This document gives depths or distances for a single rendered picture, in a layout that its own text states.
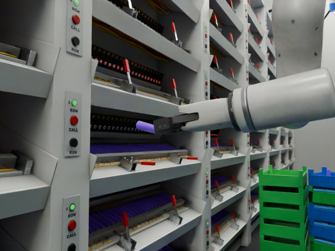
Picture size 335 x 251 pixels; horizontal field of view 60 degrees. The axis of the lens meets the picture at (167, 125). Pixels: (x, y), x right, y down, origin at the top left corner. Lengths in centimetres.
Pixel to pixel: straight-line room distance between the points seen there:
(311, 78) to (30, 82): 46
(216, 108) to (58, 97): 29
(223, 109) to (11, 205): 38
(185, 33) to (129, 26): 49
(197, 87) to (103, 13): 57
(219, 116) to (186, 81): 68
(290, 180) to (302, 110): 102
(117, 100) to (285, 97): 38
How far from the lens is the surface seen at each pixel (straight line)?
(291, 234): 156
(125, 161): 75
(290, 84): 51
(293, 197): 152
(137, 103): 77
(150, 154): 89
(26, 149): 60
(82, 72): 61
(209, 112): 53
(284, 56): 62
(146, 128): 63
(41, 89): 56
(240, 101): 52
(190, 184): 117
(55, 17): 60
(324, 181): 158
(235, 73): 187
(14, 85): 53
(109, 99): 68
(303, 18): 56
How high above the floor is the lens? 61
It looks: 3 degrees up
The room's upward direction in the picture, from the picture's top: straight up
